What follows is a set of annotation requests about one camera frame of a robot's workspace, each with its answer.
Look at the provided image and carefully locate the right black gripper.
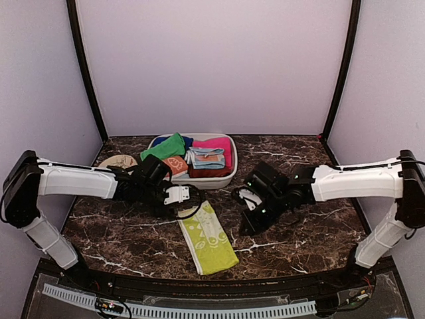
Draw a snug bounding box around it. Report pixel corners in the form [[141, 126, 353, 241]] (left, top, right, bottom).
[[239, 190, 288, 237]]

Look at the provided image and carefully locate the green microfiber towel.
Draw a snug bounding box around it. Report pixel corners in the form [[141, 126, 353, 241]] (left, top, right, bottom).
[[140, 133, 185, 161]]

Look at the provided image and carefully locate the cream yellow-green patterned towel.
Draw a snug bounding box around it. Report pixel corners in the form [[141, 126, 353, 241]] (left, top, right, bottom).
[[178, 201, 239, 275]]

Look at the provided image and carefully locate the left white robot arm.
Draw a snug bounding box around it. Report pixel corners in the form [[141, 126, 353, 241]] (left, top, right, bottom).
[[1, 150, 190, 290]]

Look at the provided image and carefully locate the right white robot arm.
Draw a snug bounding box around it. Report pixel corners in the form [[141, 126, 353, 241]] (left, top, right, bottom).
[[233, 150, 424, 288]]

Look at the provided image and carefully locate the orange cartoon rolled towel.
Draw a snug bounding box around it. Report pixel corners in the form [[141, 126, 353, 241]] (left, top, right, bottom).
[[163, 156, 189, 177]]

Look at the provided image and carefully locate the dark red rolled towel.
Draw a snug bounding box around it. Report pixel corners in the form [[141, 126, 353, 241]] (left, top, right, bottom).
[[188, 165, 232, 178]]

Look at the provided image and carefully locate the white plastic basin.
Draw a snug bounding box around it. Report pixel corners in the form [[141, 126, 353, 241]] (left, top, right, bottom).
[[140, 133, 238, 189]]

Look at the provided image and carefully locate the blue rolled towel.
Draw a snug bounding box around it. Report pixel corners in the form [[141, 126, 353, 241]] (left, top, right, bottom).
[[151, 136, 194, 150]]

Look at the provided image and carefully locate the light blue striped towel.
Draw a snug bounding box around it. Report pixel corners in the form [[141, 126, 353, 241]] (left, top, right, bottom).
[[184, 147, 226, 169]]

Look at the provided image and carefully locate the pink rolled towel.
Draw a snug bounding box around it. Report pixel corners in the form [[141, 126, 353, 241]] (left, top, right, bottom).
[[192, 137, 232, 168]]

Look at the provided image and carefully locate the small circuit board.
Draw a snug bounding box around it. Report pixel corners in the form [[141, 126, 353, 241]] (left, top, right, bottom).
[[94, 298, 125, 316]]

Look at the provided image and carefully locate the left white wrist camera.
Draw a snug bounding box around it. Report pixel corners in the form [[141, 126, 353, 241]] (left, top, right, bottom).
[[163, 185, 190, 205]]

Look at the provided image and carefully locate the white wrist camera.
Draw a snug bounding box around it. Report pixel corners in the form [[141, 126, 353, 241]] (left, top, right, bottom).
[[163, 185, 190, 205], [238, 187, 262, 211]]

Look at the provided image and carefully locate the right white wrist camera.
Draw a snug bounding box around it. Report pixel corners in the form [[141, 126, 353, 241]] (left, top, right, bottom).
[[238, 187, 262, 211]]

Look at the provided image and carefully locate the white slotted cable duct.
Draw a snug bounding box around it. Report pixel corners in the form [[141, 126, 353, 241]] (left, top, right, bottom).
[[41, 284, 317, 318]]

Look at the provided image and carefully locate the left black frame post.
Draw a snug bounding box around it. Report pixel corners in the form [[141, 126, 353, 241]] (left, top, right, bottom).
[[66, 0, 109, 144]]

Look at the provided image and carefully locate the black frame post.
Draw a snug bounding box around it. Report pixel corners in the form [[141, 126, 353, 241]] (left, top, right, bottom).
[[320, 0, 362, 144], [66, 0, 109, 144]]

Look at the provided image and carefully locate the right black frame post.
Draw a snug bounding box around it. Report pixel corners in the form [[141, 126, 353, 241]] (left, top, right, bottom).
[[320, 0, 362, 144]]

